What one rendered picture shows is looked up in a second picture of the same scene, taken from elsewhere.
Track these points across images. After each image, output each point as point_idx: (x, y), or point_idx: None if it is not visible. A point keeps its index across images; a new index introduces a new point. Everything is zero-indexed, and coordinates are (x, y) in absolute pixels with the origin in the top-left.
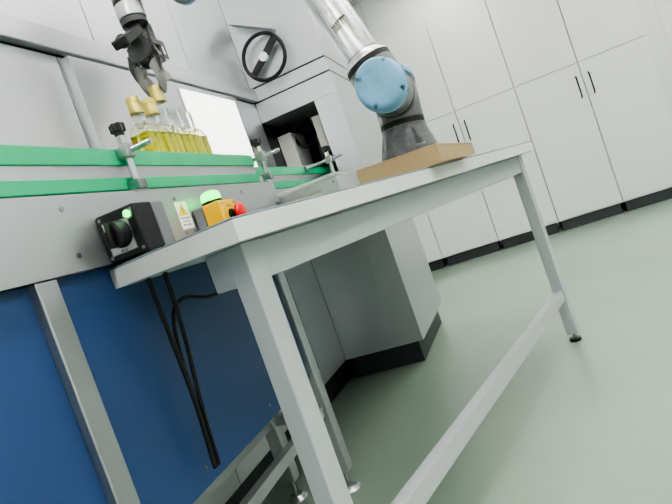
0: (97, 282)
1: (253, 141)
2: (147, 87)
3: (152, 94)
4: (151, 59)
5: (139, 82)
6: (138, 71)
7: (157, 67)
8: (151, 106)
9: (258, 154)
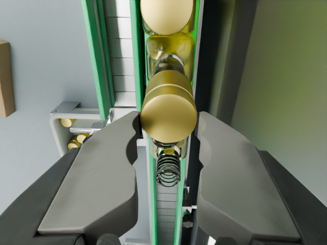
0: None
1: (89, 136)
2: (203, 129)
3: (172, 80)
4: (82, 222)
5: (244, 144)
6: (243, 193)
7: (86, 161)
8: None
9: (96, 127)
